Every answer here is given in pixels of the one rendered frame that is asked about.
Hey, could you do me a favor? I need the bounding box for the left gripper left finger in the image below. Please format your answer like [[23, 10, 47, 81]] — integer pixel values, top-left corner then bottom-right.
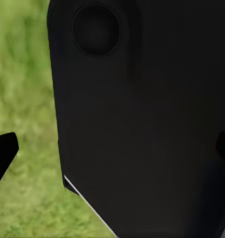
[[0, 132, 19, 180]]

